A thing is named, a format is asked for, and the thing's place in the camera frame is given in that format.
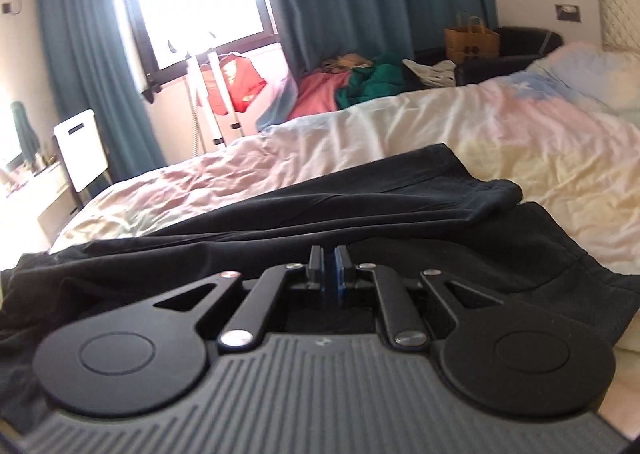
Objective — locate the beige cloth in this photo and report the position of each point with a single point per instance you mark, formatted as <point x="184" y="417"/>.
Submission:
<point x="347" y="62"/>

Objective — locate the pastel pillow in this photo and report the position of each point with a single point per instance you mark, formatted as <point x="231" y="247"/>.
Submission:
<point x="585" y="77"/>

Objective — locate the white cloth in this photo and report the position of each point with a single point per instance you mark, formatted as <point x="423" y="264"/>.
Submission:
<point x="430" y="72"/>

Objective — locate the red garment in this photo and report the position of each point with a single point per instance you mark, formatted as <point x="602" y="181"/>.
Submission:
<point x="242" y="82"/>

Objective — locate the pastel bed duvet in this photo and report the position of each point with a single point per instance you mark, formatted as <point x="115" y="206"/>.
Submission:
<point x="500" y="134"/>

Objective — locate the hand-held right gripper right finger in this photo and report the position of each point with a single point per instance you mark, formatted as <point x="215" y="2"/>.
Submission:
<point x="341" y="279"/>

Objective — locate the white dressing table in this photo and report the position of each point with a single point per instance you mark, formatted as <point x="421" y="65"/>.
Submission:
<point x="45" y="199"/>

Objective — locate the brown paper bag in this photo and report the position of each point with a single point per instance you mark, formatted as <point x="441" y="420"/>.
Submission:
<point x="472" y="42"/>

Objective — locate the light blue pink cloth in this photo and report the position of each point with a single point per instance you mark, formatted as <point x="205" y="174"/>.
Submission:
<point x="280" y="104"/>

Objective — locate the wall power socket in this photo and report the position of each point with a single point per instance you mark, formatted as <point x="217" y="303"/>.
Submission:
<point x="568" y="12"/>

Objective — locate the black armchair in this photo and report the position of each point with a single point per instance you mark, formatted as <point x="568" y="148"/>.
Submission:
<point x="520" y="47"/>

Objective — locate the white chair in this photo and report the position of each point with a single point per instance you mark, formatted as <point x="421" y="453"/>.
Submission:
<point x="80" y="149"/>

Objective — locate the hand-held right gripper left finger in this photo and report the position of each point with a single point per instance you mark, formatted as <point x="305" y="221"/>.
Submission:
<point x="327" y="279"/>

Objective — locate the wavy vanity mirror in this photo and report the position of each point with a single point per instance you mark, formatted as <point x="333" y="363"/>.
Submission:
<point x="25" y="129"/>

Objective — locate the green cloth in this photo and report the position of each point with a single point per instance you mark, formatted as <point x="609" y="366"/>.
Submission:
<point x="375" y="82"/>

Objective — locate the black pants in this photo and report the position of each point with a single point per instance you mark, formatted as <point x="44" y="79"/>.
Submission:
<point x="350" y="214"/>

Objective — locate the group of cosmetic bottles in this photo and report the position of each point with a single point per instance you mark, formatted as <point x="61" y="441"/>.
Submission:
<point x="45" y="164"/>

